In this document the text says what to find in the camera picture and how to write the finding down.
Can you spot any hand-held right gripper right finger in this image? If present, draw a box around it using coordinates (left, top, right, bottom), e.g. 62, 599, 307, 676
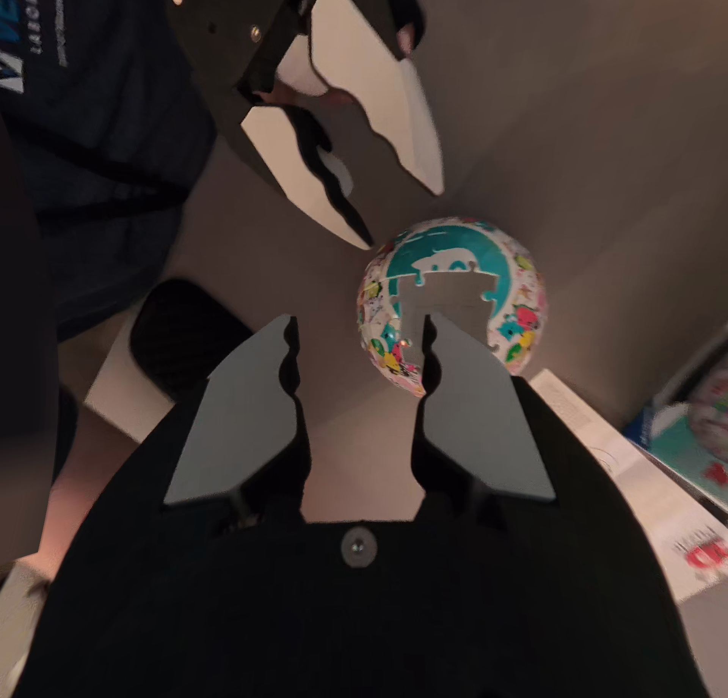
409, 310, 557, 519

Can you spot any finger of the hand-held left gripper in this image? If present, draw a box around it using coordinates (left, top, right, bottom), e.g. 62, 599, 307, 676
276, 0, 446, 197
240, 104, 375, 250

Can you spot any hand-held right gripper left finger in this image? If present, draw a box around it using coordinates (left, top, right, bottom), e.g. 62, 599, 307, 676
163, 313, 312, 527

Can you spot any colourful puzzle ball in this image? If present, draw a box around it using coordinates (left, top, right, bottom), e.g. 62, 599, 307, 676
356, 216, 548, 398

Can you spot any person's right forearm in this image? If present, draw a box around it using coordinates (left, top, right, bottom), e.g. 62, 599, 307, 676
42, 408, 171, 565

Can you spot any puzzle box with ball picture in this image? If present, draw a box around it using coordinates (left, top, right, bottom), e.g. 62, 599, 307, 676
623, 325, 728, 508

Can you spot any white chair with black mesh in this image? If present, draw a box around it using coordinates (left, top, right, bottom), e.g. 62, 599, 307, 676
84, 278, 255, 444

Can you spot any person's dark shirt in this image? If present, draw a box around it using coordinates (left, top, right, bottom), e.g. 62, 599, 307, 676
0, 0, 218, 565

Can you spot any white instruction leaflet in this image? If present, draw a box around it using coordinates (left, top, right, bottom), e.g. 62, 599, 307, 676
529, 368, 728, 603

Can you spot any black shoulder strap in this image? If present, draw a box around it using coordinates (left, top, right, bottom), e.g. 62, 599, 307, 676
11, 115, 191, 221

